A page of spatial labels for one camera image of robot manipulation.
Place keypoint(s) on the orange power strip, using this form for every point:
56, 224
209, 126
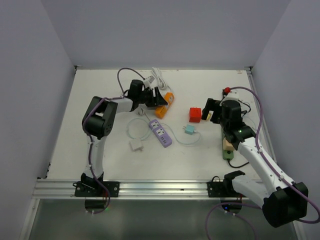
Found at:
161, 111

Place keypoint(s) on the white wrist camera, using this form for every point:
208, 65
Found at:
230, 94
148, 81

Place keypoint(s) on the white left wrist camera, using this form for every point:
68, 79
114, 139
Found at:
148, 81

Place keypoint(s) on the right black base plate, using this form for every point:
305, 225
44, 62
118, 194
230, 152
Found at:
217, 189

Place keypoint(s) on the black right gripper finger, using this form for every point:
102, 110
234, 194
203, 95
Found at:
215, 118
211, 105

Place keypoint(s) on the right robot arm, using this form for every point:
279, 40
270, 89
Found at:
281, 199

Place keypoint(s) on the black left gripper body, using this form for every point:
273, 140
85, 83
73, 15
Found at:
145, 97

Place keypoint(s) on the aluminium front rail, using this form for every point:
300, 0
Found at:
155, 189

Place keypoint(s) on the beige cube adapter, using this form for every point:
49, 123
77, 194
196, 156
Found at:
227, 146

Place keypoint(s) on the white cord bundle purple strip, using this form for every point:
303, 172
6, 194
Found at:
141, 110

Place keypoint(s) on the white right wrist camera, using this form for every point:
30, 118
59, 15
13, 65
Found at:
230, 94

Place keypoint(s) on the white charger plug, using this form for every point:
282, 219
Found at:
136, 144

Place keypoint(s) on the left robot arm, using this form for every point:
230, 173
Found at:
97, 124

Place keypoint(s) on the yellow plug adapter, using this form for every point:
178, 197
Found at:
208, 116

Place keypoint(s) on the purple power strip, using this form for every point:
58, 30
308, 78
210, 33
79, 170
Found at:
160, 133

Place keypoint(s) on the teal charger plug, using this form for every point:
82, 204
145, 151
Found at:
189, 129

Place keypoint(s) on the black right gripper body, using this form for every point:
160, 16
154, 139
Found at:
223, 121

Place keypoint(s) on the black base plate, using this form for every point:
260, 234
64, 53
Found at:
217, 189
82, 190

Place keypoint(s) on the red cube socket adapter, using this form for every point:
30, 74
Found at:
195, 115

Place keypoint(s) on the green power strip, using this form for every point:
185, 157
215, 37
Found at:
226, 155

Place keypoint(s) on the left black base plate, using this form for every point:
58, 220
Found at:
82, 190

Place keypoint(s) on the white cord bundle orange strip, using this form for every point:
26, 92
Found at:
162, 84

